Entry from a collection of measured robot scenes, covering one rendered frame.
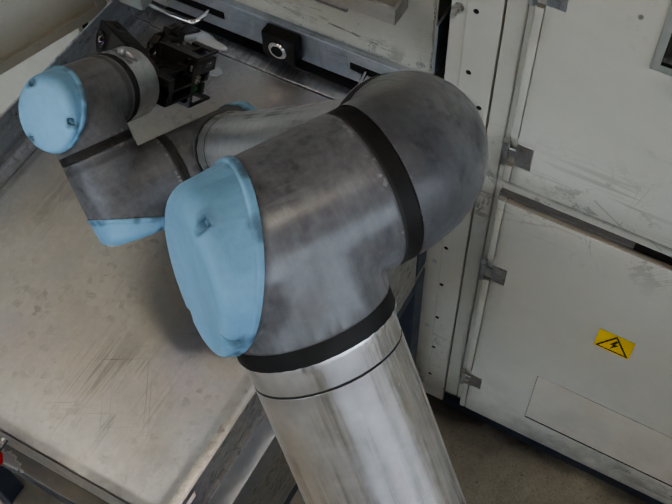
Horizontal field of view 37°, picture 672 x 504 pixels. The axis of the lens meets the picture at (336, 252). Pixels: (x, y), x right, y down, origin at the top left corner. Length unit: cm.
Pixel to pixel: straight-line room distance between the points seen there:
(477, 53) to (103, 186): 52
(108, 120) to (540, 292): 80
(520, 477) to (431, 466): 147
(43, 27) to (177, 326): 62
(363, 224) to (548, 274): 101
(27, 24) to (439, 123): 114
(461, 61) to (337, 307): 79
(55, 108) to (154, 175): 13
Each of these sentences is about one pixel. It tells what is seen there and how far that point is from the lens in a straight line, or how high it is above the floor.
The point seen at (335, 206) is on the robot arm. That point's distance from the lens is 62.
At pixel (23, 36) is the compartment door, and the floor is 86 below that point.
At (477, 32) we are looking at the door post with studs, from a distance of 133.
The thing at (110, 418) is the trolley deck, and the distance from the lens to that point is 131.
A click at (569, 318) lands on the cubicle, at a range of 169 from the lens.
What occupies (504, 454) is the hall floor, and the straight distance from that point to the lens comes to 219.
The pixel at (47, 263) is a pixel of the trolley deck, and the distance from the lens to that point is 145.
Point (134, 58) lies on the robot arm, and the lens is 126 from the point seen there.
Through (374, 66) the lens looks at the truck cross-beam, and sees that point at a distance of 152.
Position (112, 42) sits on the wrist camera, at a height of 107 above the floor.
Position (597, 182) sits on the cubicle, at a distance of 141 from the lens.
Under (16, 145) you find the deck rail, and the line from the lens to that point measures 159.
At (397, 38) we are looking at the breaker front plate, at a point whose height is 97.
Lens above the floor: 201
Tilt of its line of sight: 57 degrees down
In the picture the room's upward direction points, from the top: 2 degrees counter-clockwise
